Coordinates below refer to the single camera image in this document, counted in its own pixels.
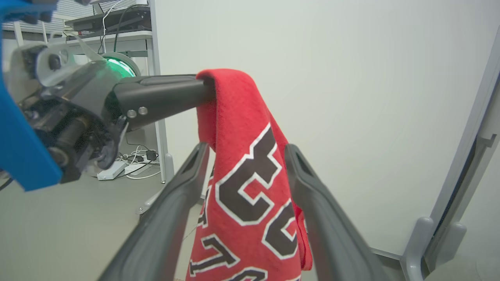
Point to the red lettered jersey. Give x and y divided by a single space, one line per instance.
234 117

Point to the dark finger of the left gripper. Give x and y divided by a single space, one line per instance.
164 101
172 78

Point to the narrow white partition panel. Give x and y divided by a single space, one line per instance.
484 218

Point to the left wrist blue camera mount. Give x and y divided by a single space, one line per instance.
23 156

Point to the grey partition foot with caster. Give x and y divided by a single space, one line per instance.
169 169

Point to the black power adapter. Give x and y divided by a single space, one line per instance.
151 155

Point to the white desk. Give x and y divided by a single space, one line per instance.
129 39

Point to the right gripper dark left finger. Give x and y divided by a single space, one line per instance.
156 242

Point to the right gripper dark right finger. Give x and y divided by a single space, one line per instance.
336 246

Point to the wide white partition panel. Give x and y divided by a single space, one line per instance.
351 97

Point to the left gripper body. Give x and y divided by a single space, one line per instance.
78 93

